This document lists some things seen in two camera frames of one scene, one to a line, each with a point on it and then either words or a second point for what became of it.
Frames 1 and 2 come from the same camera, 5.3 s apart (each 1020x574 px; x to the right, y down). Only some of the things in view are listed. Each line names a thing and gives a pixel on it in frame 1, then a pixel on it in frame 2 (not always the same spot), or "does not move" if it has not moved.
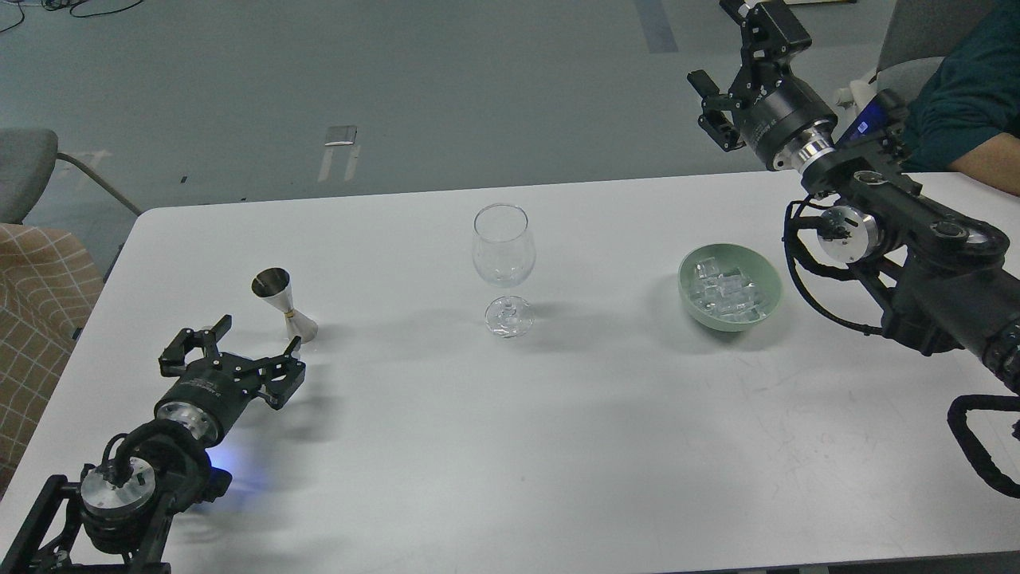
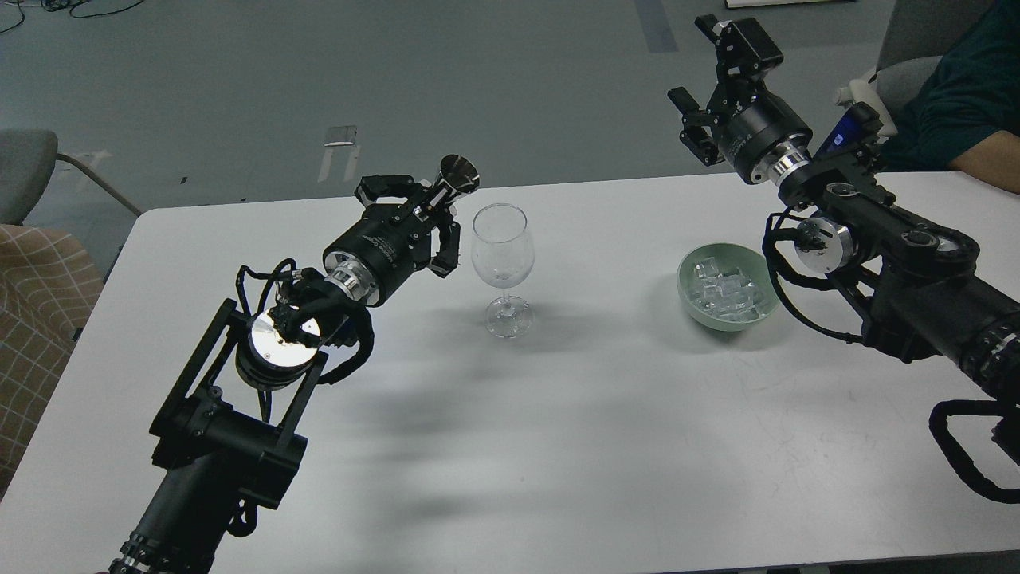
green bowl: (728, 287) does not move
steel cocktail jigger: (274, 284) to (458, 174)
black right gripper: (788, 125) to (763, 139)
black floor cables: (60, 5) does not move
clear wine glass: (504, 255) does not move
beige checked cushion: (49, 282) does not move
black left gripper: (205, 394) to (385, 245)
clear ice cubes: (726, 292) does not move
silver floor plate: (338, 135) does not move
